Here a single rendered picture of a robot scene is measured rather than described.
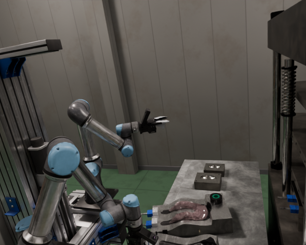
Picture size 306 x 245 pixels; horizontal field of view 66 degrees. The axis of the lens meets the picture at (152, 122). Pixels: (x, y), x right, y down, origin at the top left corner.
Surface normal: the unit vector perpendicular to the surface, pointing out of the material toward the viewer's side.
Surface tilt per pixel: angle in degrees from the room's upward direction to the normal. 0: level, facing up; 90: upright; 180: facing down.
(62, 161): 84
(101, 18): 90
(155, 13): 90
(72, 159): 84
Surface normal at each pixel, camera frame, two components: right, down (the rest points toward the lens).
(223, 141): -0.32, 0.33
